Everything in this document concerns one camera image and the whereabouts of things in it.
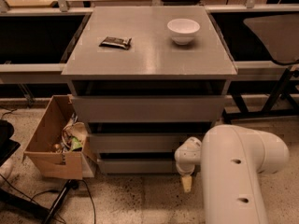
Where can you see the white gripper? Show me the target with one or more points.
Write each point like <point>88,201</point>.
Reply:
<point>185,167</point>

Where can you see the grey bottom drawer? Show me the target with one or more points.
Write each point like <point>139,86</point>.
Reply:
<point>137,167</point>

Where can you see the grey drawer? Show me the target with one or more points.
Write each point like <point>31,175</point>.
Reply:
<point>138,142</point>
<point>137,167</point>
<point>148,109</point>

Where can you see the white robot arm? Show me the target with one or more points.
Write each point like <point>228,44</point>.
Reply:
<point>231,158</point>

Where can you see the grey middle drawer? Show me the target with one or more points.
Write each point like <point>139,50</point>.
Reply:
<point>138,142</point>

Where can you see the grey drawer cabinet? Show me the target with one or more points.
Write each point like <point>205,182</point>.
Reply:
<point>154,66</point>

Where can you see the grey top drawer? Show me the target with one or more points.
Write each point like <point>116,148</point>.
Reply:
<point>148,109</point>

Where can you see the green packet in box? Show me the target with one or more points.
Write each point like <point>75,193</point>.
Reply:
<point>75,144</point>

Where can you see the white ceramic bowl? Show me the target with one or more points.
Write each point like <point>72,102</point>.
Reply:
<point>183,31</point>

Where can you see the brown cardboard box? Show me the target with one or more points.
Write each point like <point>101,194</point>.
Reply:
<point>50,146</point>

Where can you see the dark snack packet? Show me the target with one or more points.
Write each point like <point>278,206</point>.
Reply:
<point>115,42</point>

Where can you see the black table leg frame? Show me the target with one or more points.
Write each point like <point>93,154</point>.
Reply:
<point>283,89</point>

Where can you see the black stand with cable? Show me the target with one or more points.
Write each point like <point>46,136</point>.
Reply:
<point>44,205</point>

